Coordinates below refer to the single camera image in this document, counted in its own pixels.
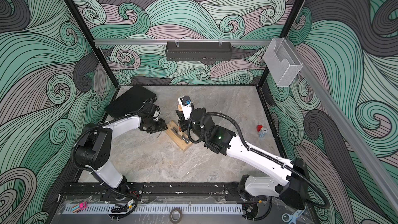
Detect wooden board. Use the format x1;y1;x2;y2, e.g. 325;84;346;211
166;121;193;151

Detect wooden handle claw hammer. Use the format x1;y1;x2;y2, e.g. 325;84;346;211
173;105;190;144

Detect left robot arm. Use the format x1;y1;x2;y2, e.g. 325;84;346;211
70;99;167;196

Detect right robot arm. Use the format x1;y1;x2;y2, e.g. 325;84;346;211
176;104;330;209

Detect black case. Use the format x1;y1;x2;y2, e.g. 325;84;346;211
105;85;157;118

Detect tape roll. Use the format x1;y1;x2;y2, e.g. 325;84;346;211
169;208;183;224

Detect blue scissors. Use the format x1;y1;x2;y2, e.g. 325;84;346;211
282;209;306;224

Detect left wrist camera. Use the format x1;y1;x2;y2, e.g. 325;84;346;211
153;107;161;118

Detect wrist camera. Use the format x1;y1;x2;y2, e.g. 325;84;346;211
178;95;193;120
153;107;161;118

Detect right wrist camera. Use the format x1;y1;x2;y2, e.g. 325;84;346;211
178;95;193;120

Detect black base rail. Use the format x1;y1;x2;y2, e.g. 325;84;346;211
60;182;250;201

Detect white slotted cable duct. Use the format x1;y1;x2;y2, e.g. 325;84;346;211
62;203;243;215

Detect aluminium wall rail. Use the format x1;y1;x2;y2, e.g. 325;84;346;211
94;38;271;46

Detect clear plastic wall bin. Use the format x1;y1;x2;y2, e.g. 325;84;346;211
263;38;303;88

